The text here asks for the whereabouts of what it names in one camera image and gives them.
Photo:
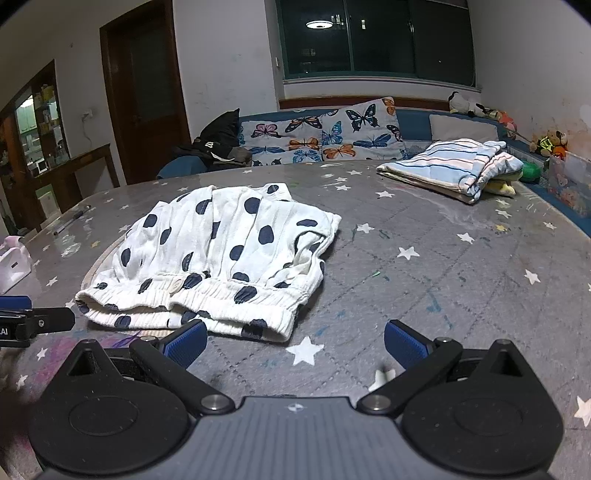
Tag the blue striped folded cloth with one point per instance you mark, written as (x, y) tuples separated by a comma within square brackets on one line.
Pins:
[(452, 161)]

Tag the pink orange plush toy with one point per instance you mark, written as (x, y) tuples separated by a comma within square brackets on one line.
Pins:
[(506, 121)]

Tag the pen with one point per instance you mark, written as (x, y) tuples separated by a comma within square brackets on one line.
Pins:
[(71, 222)]

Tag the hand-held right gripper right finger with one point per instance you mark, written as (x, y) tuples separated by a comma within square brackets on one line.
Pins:
[(406, 344)]

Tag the black and white plush dog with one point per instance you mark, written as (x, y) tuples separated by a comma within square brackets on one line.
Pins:
[(464, 105)]

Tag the grey star print tablecloth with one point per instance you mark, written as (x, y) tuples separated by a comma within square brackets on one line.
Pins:
[(438, 286)]

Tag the dark wooden door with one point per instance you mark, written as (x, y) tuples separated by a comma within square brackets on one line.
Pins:
[(143, 92)]

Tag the butterfly print pillow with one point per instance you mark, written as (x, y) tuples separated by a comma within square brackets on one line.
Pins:
[(323, 134)]

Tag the clear printed storage box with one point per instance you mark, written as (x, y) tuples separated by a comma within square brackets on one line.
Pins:
[(570, 184)]

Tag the pink white box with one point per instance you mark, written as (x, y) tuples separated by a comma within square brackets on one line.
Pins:
[(11, 267)]

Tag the wooden glass display cabinet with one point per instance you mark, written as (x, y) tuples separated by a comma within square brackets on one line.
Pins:
[(39, 124)]

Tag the dark green framed window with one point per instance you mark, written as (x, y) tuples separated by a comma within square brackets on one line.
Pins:
[(378, 37)]

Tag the white pillow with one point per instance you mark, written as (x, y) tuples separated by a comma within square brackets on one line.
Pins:
[(461, 128)]

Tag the white navy polka dot pants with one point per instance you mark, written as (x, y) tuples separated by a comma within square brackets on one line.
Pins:
[(221, 240)]

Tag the dark wooden counter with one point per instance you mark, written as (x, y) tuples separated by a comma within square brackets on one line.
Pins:
[(78, 173)]

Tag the brown plush bear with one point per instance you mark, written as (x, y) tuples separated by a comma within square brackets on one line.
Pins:
[(550, 144)]

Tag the yellow cloth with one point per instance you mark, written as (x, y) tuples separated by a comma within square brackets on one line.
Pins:
[(503, 188)]

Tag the green ball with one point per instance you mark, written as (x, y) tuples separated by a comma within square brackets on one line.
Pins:
[(531, 171)]

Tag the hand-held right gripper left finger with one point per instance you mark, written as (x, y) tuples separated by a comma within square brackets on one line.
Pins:
[(184, 344)]

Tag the black bag on sofa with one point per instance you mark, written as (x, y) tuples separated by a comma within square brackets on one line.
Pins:
[(217, 138)]

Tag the round built-in hot plate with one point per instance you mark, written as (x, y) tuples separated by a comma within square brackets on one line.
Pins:
[(90, 273)]

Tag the white wall socket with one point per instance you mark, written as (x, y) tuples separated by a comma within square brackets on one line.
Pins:
[(88, 115)]

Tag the blue sofa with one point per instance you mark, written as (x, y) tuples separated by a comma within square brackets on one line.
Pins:
[(182, 167)]

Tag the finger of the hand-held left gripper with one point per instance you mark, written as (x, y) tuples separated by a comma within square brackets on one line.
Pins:
[(16, 302), (53, 319)]

